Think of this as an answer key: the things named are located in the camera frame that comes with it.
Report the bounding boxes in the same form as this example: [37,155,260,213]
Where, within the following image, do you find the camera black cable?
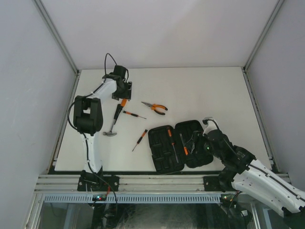
[204,119,305,201]
[68,53,131,172]

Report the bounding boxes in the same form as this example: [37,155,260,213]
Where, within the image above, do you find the long nose pliers orange handles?
[142,102,168,115]

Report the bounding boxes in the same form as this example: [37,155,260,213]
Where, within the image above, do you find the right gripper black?
[185,130,223,160]

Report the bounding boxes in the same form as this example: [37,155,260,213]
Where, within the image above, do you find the aluminium front rail frame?
[34,174,218,194]

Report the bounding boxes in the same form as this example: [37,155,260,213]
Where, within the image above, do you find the large screwdriver black orange handle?
[166,127,179,163]

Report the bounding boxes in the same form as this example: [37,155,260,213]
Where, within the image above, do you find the small precision screwdriver orange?
[132,129,148,152]

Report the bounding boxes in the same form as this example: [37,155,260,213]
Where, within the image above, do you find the right camera black cable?
[204,119,305,201]

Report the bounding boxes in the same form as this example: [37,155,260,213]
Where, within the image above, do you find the small utility knife orange tip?
[180,133,189,156]

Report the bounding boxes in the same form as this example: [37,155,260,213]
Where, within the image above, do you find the small screwdriver orange black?
[123,110,147,119]

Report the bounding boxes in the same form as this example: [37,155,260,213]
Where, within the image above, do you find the left camera black cable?
[68,53,131,172]

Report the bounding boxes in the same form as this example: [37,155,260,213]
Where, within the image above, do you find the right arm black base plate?
[203,176,229,192]

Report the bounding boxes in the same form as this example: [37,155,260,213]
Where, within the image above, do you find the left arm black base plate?
[77,174,120,192]

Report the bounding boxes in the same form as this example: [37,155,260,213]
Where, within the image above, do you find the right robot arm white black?
[185,129,305,217]

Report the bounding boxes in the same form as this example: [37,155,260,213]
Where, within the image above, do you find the claw hammer orange black handle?
[103,99,128,136]

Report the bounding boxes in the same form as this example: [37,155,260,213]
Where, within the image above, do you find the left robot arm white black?
[68,65,132,191]

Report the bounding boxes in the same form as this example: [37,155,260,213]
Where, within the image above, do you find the grey slotted cable duct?
[44,193,222,204]

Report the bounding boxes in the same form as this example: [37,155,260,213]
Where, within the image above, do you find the black plastic tool case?
[148,120,214,174]

